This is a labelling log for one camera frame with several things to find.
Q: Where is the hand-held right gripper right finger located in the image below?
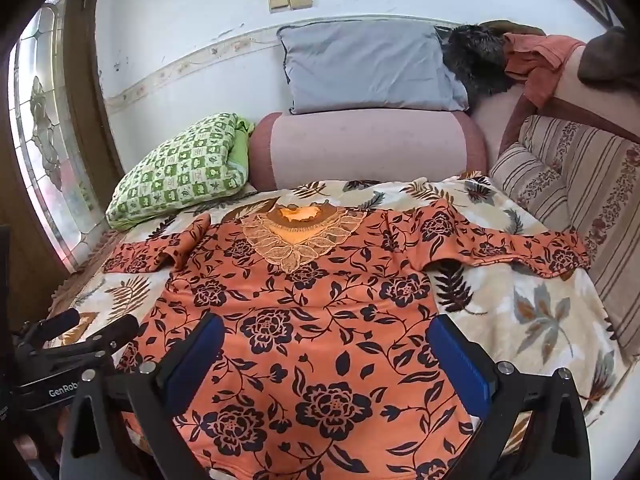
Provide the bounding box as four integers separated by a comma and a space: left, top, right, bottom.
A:
429, 314, 593, 480

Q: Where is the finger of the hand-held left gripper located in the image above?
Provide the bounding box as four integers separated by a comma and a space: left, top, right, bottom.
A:
82, 314, 141, 358
39, 308, 82, 343

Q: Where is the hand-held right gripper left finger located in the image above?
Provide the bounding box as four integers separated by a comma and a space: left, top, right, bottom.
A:
60, 312, 226, 480

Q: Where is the orange black floral shirt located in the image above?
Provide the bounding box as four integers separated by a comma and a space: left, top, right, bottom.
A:
102, 199, 592, 480

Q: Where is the cream leaf print blanket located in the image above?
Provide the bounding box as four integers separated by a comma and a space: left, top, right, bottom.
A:
50, 172, 631, 480

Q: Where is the green checked pillow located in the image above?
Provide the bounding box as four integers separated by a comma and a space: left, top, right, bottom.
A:
105, 111, 256, 231

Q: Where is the stained glass window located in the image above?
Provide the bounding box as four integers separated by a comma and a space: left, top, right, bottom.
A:
7, 0, 108, 266

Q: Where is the striped sofa cushion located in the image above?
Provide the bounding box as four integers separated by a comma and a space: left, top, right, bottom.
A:
487, 114, 640, 361

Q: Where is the pink sofa bolster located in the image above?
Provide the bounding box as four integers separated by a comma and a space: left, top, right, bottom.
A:
248, 109, 488, 192

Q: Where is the pink sofa backrest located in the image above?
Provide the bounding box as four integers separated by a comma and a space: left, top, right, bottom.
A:
472, 35, 640, 161

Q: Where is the black furry cloth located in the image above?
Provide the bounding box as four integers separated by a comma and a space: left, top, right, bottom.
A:
437, 24, 516, 101

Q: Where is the grey pillow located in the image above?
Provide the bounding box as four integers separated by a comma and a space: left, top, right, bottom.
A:
276, 20, 471, 116

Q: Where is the rust orange cloth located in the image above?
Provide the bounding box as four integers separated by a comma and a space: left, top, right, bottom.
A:
502, 32, 586, 108

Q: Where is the dark brown cloth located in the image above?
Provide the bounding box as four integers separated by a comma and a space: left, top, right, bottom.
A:
577, 25, 640, 86

